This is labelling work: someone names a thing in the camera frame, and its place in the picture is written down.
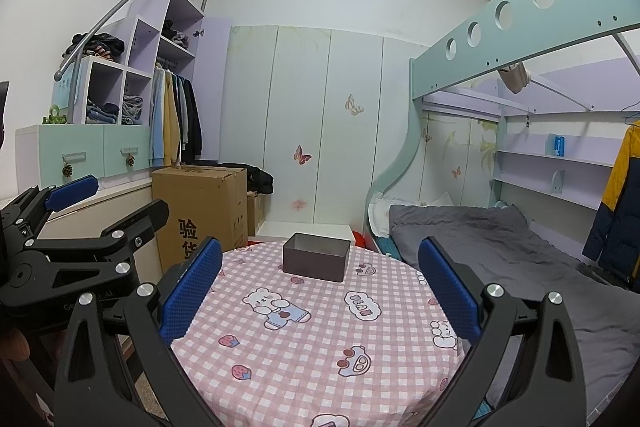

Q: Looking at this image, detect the person left hand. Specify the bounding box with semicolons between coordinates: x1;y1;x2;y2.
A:
0;329;30;369

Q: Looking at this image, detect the teal drawer cabinet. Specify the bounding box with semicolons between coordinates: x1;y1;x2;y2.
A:
15;124;150;191

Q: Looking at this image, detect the large cardboard box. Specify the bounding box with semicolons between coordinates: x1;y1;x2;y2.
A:
152;166;247;271

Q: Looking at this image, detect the hanging clothes row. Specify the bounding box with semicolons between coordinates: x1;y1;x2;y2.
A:
149;65;203;167

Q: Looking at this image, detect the small cardboard box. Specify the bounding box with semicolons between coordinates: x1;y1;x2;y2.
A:
246;192;266;236

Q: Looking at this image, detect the metal stair handrail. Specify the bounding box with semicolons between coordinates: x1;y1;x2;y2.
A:
53;0;217;126

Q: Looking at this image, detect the white red low platform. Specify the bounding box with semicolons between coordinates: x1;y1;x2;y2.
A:
247;220;356;246

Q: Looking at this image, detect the black bag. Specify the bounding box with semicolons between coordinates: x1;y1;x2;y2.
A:
219;162;273;195

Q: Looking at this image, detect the grey bed duvet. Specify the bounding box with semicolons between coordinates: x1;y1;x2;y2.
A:
388;206;639;423

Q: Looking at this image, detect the yellow navy jacket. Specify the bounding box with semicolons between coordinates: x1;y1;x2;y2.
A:
582;124;640;283

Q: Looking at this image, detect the pink checkered tablecloth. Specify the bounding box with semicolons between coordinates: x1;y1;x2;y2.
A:
172;242;463;426

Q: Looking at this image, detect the lilac cube shelf unit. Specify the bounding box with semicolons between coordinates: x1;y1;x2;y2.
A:
52;0;204;126

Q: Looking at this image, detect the grey metal tin box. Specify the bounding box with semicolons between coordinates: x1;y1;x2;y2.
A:
283;233;350;283

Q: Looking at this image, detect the white wardrobe with butterflies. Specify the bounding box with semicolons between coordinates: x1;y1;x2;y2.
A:
219;26;424;231

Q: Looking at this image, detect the white pillow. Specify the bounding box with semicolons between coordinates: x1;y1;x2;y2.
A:
368;198;399;237

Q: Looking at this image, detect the blue box on shelf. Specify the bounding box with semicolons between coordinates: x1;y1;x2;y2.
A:
546;134;565;157

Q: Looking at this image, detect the teal bunk bed frame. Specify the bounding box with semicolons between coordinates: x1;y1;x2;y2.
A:
371;0;639;256

